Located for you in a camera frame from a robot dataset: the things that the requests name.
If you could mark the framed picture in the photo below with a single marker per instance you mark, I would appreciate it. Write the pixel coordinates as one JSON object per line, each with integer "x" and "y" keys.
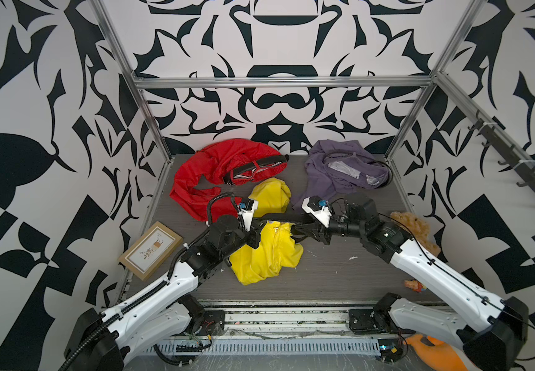
{"x": 150, "y": 250}

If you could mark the black coat hook rail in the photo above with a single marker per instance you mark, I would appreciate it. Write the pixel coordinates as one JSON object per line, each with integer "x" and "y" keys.
{"x": 513, "y": 156}

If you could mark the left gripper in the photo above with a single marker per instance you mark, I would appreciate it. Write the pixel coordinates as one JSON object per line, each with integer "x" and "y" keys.
{"x": 251, "y": 236}

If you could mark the brown teddy bear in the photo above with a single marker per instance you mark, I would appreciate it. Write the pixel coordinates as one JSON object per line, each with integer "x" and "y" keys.
{"x": 419, "y": 228}

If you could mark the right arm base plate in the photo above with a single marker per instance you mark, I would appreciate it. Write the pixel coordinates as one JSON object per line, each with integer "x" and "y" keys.
{"x": 371, "y": 322}

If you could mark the small red figurine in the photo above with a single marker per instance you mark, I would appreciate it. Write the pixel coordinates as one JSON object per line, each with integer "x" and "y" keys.
{"x": 415, "y": 285}

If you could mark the orange monster plush toy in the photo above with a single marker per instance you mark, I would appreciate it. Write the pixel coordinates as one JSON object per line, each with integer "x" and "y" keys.
{"x": 439, "y": 355}

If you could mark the black belt in red trousers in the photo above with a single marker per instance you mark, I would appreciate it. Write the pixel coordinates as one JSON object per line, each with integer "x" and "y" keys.
{"x": 252, "y": 171}

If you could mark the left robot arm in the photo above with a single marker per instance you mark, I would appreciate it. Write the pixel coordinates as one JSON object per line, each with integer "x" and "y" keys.
{"x": 111, "y": 339}

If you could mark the white cable duct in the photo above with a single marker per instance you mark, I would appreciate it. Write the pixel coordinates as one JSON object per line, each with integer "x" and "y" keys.
{"x": 270, "y": 347}

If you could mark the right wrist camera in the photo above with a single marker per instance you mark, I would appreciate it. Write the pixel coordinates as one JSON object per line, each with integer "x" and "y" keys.
{"x": 318, "y": 208}

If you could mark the purple trousers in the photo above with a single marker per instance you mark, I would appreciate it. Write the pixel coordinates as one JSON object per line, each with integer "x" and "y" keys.
{"x": 319, "y": 182}

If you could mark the red trousers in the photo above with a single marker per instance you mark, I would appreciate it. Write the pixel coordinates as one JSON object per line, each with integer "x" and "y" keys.
{"x": 200, "y": 178}

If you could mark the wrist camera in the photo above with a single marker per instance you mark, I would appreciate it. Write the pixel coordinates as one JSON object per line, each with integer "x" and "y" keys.
{"x": 318, "y": 208}
{"x": 246, "y": 211}

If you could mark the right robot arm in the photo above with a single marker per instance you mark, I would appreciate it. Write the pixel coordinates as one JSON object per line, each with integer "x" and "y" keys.
{"x": 490, "y": 330}

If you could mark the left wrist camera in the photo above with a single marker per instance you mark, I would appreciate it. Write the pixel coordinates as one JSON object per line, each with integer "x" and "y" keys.
{"x": 246, "y": 211}

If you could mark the yellow trousers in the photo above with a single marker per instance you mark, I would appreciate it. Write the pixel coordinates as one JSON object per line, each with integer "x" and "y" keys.
{"x": 277, "y": 249}

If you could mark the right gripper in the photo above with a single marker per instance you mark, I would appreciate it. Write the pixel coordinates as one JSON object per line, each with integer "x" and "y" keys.
{"x": 317, "y": 232}

